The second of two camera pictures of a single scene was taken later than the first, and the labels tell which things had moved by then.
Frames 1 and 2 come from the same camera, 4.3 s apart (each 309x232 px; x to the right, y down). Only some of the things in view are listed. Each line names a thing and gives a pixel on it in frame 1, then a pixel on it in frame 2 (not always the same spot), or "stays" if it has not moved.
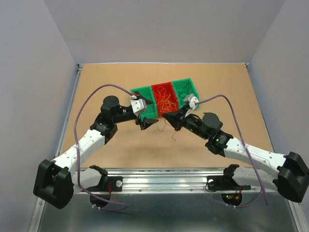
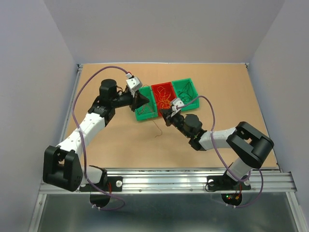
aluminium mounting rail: x=171 y=181 stays
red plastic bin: x=165 y=97 stays
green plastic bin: x=147 y=92 stays
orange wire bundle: x=164 y=127 to x=149 y=119
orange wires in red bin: x=165 y=104 stays
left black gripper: x=146 y=123 to x=138 y=100
